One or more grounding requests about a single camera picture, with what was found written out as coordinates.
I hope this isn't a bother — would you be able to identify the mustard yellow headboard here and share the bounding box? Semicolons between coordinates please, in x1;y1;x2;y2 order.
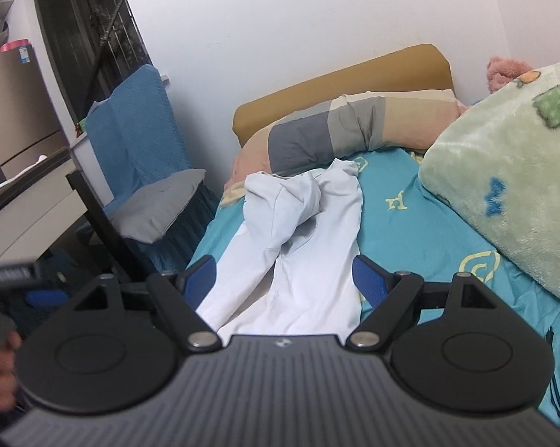
232;43;455;150

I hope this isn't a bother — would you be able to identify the beige refrigerator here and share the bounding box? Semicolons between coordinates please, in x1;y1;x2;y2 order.
0;44;71;182

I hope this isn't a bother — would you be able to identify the teal printed bed sheet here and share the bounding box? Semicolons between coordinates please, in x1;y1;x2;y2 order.
187;146;560;434

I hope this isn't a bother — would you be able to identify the white table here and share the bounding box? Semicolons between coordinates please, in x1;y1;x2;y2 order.
0;146;95;266

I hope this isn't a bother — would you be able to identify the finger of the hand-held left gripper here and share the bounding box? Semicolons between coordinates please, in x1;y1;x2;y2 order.
25;289;69;309

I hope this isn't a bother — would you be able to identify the dark window with grille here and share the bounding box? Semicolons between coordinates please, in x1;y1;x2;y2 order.
22;0;153;126

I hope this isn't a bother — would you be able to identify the green fleece printed blanket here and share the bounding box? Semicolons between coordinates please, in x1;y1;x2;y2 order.
417;60;560;315

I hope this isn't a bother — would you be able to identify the chair with blue cover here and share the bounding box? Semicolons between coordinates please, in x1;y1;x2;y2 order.
85;64;220;271

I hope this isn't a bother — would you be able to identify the pink plush cloth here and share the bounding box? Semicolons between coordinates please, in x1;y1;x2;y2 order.
486;56;532;94

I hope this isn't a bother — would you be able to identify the pink container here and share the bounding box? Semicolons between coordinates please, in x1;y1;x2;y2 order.
0;38;32;55

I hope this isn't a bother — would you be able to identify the black cable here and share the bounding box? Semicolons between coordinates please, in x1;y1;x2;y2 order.
545;328;560;429

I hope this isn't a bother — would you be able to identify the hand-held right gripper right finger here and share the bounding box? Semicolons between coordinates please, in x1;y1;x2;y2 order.
346;255;499;350

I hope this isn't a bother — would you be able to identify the dark wooden chair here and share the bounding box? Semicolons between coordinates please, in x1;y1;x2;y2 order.
66;171;143;285

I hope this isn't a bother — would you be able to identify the person's left hand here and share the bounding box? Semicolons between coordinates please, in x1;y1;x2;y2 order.
0;332;24;413

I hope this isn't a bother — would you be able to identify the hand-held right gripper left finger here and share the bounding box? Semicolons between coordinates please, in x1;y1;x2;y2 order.
74;255;223;350

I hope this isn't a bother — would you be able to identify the white garment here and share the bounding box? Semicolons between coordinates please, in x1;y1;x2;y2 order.
194;158;365;336

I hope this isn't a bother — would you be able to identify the colour block pillow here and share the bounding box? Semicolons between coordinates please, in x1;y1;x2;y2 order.
219;88;469;206

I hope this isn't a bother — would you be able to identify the grey seat cushion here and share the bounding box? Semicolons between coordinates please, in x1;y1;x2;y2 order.
110;168;207;244

